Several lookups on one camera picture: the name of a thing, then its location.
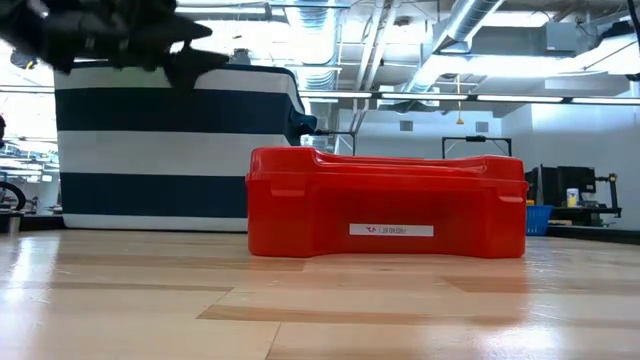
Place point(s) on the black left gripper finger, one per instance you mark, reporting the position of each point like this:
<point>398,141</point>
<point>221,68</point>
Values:
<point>190,65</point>
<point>180,30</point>

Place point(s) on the red first aid kit case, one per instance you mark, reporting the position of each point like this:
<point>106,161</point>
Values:
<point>380,200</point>

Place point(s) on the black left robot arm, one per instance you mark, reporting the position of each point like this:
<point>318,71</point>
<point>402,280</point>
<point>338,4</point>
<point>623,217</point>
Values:
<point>25,20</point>

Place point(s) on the navy white striped fabric basket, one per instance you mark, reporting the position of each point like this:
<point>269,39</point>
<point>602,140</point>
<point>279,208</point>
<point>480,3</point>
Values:
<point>150,150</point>

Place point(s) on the small blue plastic bin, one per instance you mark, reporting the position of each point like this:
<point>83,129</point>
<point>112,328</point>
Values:
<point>540,220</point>

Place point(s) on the small black ceiling device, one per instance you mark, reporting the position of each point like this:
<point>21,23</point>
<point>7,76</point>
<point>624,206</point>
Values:
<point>241,56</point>

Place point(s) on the grey air handling unit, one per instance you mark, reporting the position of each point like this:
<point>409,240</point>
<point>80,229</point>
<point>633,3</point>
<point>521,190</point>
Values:
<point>560,37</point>

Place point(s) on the black background monitor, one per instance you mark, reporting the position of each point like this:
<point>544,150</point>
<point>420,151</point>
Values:
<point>570,182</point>

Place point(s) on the white yellow container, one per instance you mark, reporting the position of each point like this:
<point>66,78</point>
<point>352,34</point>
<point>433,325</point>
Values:
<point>572,197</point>

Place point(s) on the black background workstation desk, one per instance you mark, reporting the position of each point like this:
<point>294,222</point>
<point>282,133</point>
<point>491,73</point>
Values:
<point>590,213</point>

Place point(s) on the silver ventilation duct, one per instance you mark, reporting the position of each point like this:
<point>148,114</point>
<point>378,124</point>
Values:
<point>465,20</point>

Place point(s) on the black metal stand frame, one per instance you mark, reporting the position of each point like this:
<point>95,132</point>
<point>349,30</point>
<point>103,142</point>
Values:
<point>475,138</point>

